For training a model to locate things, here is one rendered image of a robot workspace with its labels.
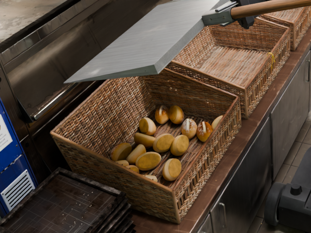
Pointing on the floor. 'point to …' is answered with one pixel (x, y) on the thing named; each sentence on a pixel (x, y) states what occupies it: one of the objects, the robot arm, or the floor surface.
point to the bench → (248, 156)
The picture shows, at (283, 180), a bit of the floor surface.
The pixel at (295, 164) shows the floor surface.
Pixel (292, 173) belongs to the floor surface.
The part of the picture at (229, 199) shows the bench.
